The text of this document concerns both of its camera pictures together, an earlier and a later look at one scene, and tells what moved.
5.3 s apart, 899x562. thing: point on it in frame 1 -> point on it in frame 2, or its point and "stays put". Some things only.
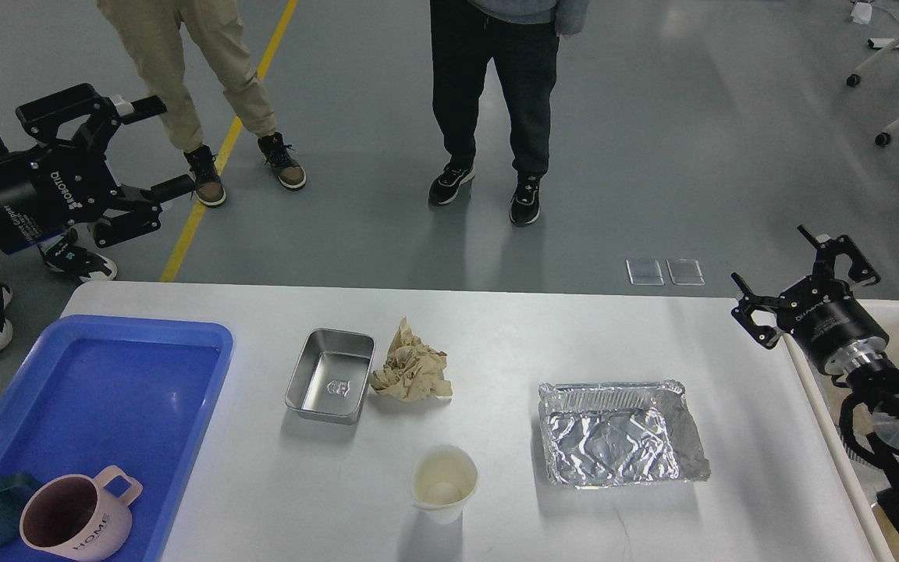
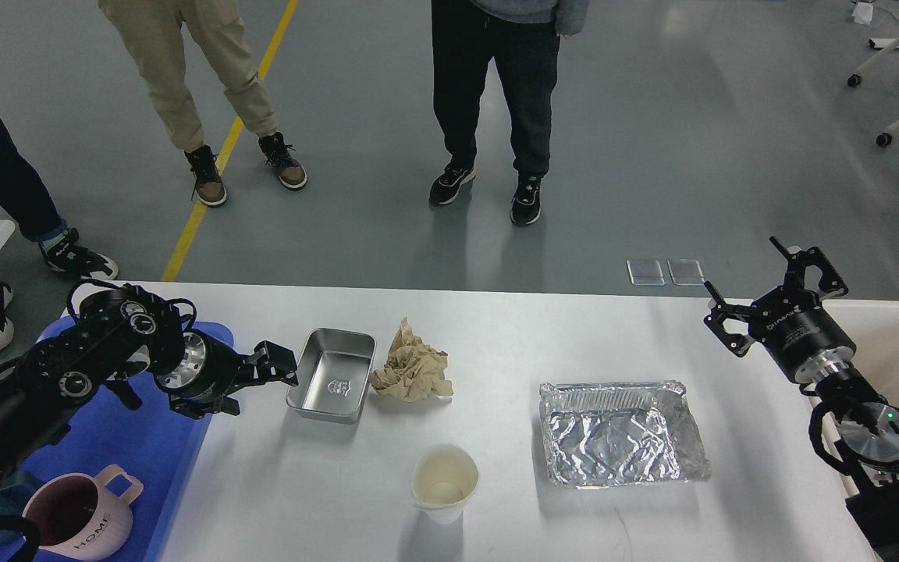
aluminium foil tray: (616, 432) stays put
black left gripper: (16, 196) -> (209, 371)
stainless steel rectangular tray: (331, 375) stays put
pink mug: (74, 517) stays put
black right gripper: (821, 314) -> (793, 324)
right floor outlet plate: (685, 272) stays put
